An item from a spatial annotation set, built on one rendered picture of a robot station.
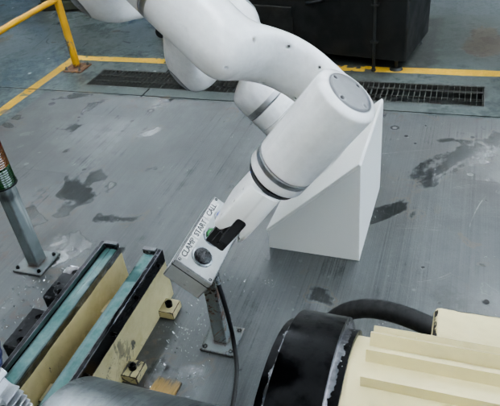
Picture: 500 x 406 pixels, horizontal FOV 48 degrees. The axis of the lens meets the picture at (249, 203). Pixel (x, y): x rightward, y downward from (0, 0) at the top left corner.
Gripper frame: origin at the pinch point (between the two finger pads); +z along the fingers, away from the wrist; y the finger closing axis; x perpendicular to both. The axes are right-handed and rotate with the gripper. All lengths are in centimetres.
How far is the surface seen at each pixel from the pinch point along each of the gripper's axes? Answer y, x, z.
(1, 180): -15, -40, 39
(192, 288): 3.6, 1.7, 10.0
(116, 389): 29.8, -2.2, -1.2
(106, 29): -385, -148, 259
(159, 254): -12.8, -4.9, 27.7
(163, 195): -48, -12, 49
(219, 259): -1.6, 2.6, 6.5
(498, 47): -360, 118, 50
